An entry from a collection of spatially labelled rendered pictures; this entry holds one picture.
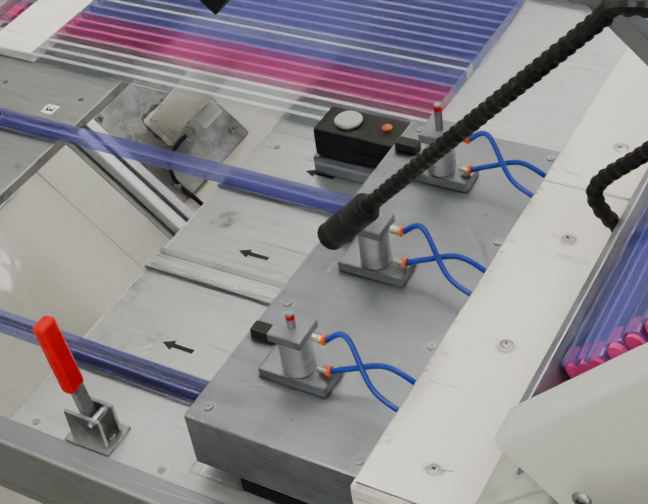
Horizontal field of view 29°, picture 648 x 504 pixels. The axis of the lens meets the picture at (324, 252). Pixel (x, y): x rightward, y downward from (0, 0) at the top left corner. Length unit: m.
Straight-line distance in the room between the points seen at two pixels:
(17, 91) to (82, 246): 0.89
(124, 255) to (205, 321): 1.21
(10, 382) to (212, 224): 1.01
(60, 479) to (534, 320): 0.34
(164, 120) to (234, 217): 1.22
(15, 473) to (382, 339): 0.28
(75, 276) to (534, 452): 1.60
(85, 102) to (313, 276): 0.41
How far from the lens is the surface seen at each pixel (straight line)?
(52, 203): 2.15
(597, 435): 0.55
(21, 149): 1.19
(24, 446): 0.90
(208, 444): 0.82
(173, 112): 2.23
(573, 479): 0.57
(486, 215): 0.92
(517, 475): 0.64
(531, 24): 1.24
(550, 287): 0.83
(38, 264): 2.10
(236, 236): 1.03
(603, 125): 0.97
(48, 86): 1.27
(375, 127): 1.04
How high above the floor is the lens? 1.83
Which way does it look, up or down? 51 degrees down
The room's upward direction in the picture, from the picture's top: 52 degrees clockwise
